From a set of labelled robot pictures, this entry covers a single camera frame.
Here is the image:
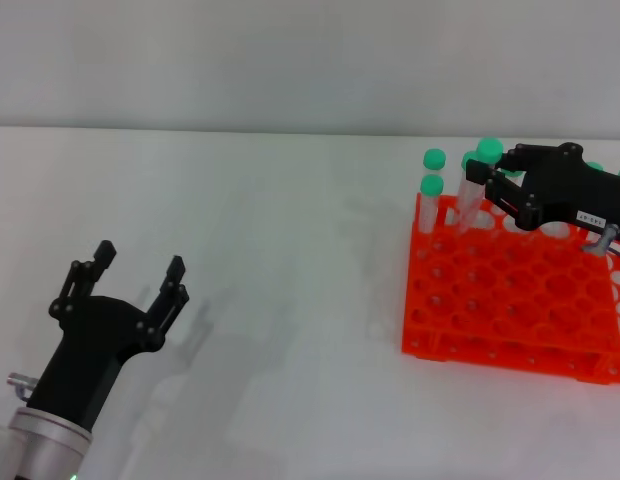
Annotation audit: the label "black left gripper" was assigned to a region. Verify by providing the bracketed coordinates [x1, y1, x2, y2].
[27, 240, 190, 432]

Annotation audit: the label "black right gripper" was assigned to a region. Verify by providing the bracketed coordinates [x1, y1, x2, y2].
[465, 142, 620, 246]

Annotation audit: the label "orange plastic test tube rack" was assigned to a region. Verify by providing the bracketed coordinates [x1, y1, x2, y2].
[400, 192, 620, 386]

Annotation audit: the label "metal connector with dark cable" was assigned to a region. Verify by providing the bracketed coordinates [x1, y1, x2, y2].
[581, 224, 620, 262]

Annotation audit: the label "black cable with metal connector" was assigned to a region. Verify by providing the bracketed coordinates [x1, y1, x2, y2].
[6, 371, 40, 402]

